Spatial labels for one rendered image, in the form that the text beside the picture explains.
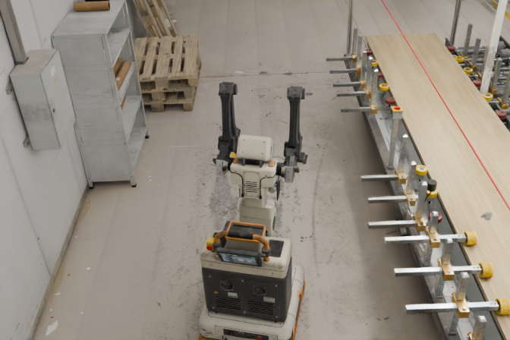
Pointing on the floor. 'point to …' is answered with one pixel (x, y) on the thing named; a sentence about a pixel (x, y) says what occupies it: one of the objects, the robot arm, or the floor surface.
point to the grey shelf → (102, 90)
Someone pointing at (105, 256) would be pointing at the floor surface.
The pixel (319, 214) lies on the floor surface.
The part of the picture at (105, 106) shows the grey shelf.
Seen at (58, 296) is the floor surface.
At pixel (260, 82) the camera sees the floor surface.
